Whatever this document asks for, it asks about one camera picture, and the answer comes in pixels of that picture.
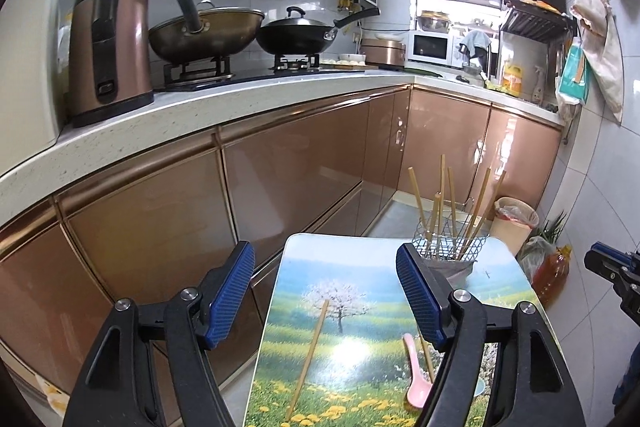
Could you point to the teal hanging bag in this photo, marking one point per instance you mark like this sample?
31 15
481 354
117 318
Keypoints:
572 87

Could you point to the clear plastic bag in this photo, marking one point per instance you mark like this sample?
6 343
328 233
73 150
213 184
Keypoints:
535 257

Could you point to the green onions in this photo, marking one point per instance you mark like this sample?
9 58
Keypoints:
552 229

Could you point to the white hanging bag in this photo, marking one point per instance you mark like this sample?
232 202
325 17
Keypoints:
607 57

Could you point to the white appliance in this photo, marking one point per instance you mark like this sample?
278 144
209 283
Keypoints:
30 82

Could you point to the white microwave oven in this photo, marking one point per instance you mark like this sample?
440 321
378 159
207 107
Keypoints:
427 48

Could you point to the row of copper cabinet doors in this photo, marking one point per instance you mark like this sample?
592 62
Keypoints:
300 177

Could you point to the black wok with lid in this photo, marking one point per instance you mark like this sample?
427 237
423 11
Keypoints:
295 39

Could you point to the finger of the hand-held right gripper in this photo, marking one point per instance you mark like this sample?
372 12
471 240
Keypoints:
607 250
602 266

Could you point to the brown electric kettle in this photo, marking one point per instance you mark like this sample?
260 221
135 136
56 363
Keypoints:
130 47

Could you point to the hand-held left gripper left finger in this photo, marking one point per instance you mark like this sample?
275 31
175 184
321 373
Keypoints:
227 297

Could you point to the grey towel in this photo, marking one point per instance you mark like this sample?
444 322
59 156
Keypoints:
475 39

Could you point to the beige trash bin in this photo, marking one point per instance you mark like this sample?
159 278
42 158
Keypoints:
512 234

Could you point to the plate of white buns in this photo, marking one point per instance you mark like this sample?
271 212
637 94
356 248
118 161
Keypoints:
345 63

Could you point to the cooking oil bottle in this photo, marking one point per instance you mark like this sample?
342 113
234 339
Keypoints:
550 279

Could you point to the pink plastic spoon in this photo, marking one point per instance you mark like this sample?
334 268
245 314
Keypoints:
417 394

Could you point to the gas stove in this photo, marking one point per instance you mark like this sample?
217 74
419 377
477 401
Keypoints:
250 77

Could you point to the bronze wok with lid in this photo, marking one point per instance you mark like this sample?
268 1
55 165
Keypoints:
225 34

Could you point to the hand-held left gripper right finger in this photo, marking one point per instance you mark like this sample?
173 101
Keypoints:
420 297

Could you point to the brown rice cooker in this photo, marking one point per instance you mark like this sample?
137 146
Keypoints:
382 54

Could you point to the blue clothing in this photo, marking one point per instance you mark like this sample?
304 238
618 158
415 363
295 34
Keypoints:
630 387

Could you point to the white speckled kitchen countertop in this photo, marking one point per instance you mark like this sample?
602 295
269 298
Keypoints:
200 112

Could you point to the steel pot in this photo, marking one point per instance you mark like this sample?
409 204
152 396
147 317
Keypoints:
434 23

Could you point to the yellow detergent bottle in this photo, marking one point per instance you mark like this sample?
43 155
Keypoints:
512 82

